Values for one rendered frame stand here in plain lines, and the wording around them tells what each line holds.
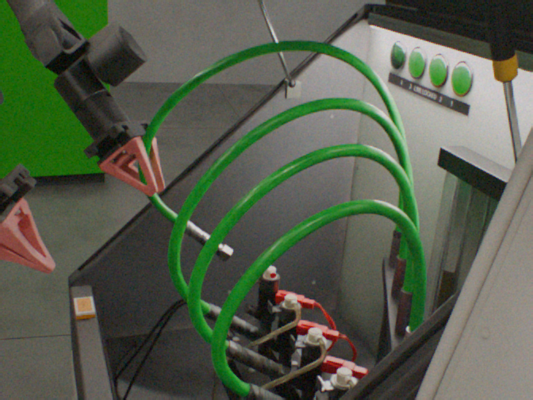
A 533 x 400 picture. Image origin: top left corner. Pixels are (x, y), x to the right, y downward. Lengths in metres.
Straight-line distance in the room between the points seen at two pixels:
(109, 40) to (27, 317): 2.16
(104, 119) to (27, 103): 3.25
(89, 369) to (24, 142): 3.29
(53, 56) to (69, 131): 3.27
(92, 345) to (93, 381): 0.09
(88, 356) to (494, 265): 0.66
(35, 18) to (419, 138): 0.61
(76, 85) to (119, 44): 0.08
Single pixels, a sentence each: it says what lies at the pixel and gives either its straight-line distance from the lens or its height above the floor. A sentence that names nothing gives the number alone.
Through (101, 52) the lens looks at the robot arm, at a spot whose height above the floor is 1.39.
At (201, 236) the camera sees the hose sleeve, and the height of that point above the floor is 1.14.
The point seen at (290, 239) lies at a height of 1.29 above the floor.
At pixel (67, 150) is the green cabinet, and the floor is 0.24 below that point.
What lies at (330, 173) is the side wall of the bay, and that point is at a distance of 1.25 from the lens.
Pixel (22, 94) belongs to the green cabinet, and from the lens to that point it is 4.14.
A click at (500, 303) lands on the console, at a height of 1.29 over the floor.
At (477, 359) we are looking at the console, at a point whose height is 1.24.
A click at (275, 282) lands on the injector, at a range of 0.91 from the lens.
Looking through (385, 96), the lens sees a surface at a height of 1.36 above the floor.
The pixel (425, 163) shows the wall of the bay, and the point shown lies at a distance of 1.06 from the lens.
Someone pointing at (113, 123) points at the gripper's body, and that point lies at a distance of 0.91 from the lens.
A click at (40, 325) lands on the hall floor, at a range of 2.89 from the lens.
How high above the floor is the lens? 1.54
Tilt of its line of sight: 22 degrees down
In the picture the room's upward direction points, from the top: 4 degrees clockwise
